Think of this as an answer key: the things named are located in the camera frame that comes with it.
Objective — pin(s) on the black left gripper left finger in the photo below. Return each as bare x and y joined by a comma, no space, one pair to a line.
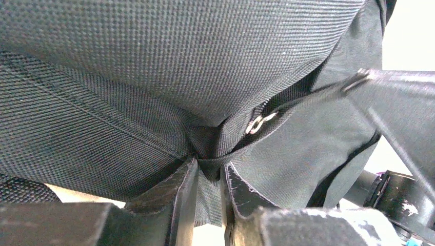
163,215

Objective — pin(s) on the black fabric student bag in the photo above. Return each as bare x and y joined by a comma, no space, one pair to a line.
111,97

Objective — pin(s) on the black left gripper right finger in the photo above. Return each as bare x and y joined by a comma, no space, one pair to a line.
251,219

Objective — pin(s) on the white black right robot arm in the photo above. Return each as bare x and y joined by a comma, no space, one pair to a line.
408,207

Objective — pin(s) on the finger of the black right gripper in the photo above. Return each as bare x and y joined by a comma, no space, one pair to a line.
401,106

